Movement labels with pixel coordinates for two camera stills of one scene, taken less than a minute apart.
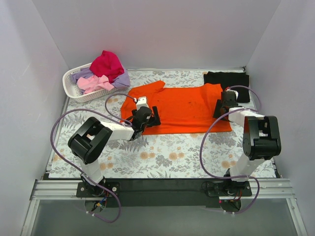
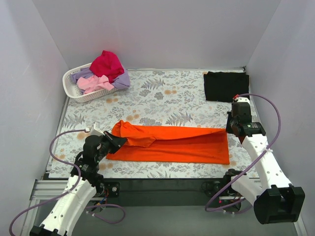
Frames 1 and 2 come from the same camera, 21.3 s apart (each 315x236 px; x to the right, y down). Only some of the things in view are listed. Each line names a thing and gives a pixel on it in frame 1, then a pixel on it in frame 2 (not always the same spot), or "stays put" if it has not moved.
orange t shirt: [180, 109] to [174, 144]
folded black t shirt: [229, 79] stays put
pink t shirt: [89, 84] stays put
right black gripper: [220, 111] to [230, 126]
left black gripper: [152, 118] to [112, 142]
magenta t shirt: [108, 64] stays put
